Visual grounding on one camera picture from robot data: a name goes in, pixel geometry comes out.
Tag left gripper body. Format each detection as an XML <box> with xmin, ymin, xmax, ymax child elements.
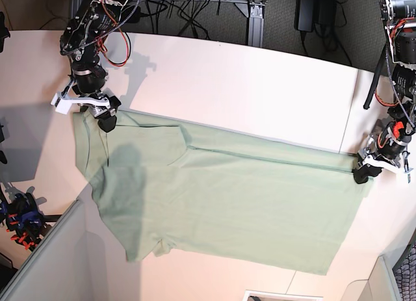
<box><xmin>358</xmin><ymin>125</ymin><xmax>413</xmax><ymax>175</ymax></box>

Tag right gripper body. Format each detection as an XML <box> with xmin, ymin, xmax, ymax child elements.
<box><xmin>70</xmin><ymin>91</ymin><xmax>122</xmax><ymax>118</ymax></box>

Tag light green T-shirt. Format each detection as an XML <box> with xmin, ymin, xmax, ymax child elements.
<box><xmin>73</xmin><ymin>112</ymin><xmax>372</xmax><ymax>275</ymax></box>

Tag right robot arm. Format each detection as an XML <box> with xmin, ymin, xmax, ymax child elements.
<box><xmin>51</xmin><ymin>0</ymin><xmax>140</xmax><ymax>133</ymax></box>

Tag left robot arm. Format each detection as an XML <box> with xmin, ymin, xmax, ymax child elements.
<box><xmin>352</xmin><ymin>0</ymin><xmax>415</xmax><ymax>184</ymax></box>

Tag dark monitor edge left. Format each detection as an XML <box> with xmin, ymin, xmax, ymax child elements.
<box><xmin>0</xmin><ymin>118</ymin><xmax>8</xmax><ymax>164</ymax></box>

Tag black mesh chair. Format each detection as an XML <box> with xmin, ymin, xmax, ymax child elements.
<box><xmin>393</xmin><ymin>243</ymin><xmax>415</xmax><ymax>301</ymax></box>

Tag grey partition panel right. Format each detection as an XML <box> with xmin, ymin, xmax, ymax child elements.
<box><xmin>341</xmin><ymin>255</ymin><xmax>402</xmax><ymax>301</ymax></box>

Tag grey partition panel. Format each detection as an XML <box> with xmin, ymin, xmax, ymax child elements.
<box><xmin>1</xmin><ymin>200</ymin><xmax>92</xmax><ymax>300</ymax></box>
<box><xmin>341</xmin><ymin>255</ymin><xmax>402</xmax><ymax>301</ymax></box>

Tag grey partition panel left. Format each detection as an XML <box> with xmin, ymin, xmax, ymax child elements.
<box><xmin>1</xmin><ymin>200</ymin><xmax>92</xmax><ymax>300</ymax></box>

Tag black power brick pair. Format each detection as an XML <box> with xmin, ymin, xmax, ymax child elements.
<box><xmin>294</xmin><ymin>0</ymin><xmax>337</xmax><ymax>33</ymax></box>

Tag white tray at bottom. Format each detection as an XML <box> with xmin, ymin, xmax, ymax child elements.
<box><xmin>242</xmin><ymin>290</ymin><xmax>323</xmax><ymax>301</ymax></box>

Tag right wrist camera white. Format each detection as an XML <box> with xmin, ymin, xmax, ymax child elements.
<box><xmin>50</xmin><ymin>92</ymin><xmax>73</xmax><ymax>114</ymax></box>

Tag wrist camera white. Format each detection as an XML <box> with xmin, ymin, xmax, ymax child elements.
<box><xmin>396</xmin><ymin>169</ymin><xmax>415</xmax><ymax>187</ymax></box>
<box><xmin>50</xmin><ymin>92</ymin><xmax>73</xmax><ymax>114</ymax></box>

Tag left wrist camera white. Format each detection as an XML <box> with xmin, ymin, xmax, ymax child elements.
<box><xmin>396</xmin><ymin>169</ymin><xmax>415</xmax><ymax>187</ymax></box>

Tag clamps with orange handles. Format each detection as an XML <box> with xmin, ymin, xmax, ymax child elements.
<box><xmin>1</xmin><ymin>191</ymin><xmax>44</xmax><ymax>252</ymax></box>

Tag aluminium frame post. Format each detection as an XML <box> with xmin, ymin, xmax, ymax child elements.
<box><xmin>234</xmin><ymin>0</ymin><xmax>267</xmax><ymax>48</ymax></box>

